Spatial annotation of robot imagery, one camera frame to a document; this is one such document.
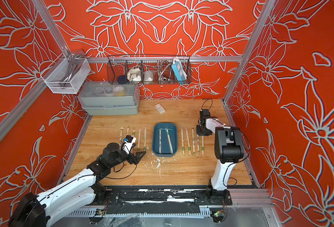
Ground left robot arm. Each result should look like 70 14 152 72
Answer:
8 142 146 227

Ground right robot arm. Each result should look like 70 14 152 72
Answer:
196 109 244 202

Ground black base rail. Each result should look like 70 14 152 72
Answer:
81 185 233 215

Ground grey lidded storage container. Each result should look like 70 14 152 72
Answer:
78 81 140 116

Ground light blue carton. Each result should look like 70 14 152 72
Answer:
172 57 187 84

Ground white wire wall basket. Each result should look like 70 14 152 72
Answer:
41 58 91 94

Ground blue plastic storage box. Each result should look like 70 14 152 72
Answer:
152 123 178 158

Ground small white labelled box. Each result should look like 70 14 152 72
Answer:
155 104 166 114

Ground chopstick pairs bundle in box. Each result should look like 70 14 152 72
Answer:
158 129 174 154

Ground metal whisk utensil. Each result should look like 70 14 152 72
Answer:
157 60 172 83

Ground white crumpled bag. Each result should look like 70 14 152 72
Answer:
127 68 142 82

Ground metal tongs in basket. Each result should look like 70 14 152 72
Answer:
60 49 85 88

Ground black wire wall basket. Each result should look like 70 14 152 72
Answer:
107 54 192 85

